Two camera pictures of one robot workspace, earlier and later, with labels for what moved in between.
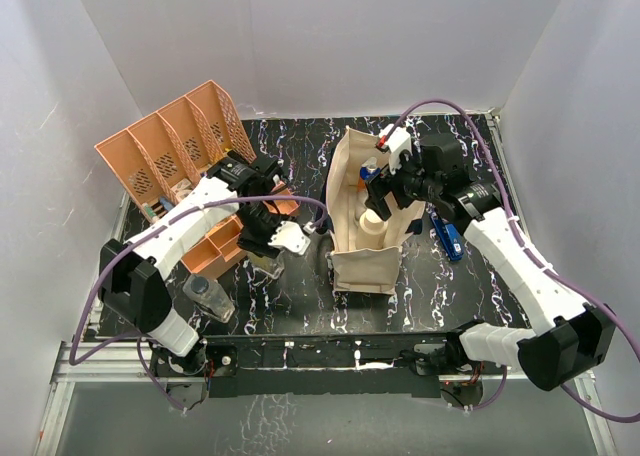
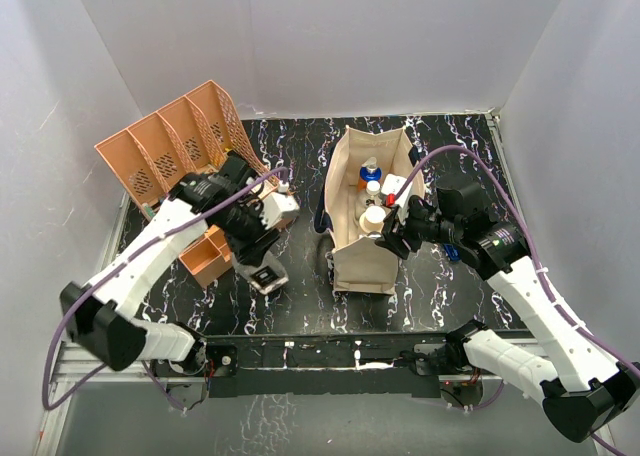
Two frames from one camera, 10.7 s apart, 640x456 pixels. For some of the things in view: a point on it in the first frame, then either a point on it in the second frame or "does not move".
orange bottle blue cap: (368, 170) does not move
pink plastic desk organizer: (166, 158) does not move
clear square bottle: (206, 294) → (268, 276)
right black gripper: (383, 183) → (394, 231)
